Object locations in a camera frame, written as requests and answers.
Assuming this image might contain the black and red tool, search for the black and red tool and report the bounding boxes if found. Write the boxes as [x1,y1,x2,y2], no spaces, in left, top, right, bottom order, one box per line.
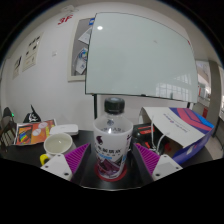
[133,123,158,144]

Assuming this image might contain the large white wall poster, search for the large white wall poster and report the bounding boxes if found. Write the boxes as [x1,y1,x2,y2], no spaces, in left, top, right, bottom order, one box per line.
[22,32,44,73]

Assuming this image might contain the flat round red coaster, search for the flat round red coaster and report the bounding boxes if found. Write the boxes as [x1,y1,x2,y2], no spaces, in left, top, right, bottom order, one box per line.
[94,161,128,183]

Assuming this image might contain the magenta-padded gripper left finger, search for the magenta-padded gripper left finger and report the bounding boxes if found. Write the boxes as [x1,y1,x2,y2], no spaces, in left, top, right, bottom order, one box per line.
[40,143,96,186]

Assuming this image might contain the dark chair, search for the dark chair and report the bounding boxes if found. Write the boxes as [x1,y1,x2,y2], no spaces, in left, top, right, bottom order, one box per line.
[0,106,15,134]

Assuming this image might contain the colourful orange magazine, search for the colourful orange magazine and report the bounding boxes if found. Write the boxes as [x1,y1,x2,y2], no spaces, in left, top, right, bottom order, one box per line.
[13,119,57,146]

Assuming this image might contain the clear bottle with black cap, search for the clear bottle with black cap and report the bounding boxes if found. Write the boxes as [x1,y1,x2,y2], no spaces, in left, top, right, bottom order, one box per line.
[93,96,134,179]

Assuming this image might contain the framed notice board with papers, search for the framed notice board with papers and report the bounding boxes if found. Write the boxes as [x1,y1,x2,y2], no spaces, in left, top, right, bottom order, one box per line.
[67,17,96,83]

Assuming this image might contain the large whiteboard on stand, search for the large whiteboard on stand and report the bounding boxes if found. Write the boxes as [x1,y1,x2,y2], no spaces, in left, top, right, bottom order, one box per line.
[84,12,199,119]

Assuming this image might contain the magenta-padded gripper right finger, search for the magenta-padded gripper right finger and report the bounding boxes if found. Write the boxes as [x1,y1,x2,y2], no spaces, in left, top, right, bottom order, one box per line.
[131,142,184,184]

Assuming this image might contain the white blue purple cardboard box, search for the white blue purple cardboard box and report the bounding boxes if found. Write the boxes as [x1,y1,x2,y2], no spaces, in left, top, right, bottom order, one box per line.
[138,106,216,165]

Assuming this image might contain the red wall sign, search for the red wall sign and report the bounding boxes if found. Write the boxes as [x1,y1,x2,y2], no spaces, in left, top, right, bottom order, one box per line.
[57,14,74,26]

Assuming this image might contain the white mug with yellow handle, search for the white mug with yellow handle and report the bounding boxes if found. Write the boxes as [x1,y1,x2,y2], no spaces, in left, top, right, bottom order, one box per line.
[39,132,78,167]

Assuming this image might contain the black backpack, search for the black backpack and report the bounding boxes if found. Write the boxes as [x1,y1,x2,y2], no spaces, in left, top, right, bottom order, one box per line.
[22,104,43,124]

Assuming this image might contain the small white wall poster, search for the small white wall poster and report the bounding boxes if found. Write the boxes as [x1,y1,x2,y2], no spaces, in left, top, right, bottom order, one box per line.
[12,55,23,80]

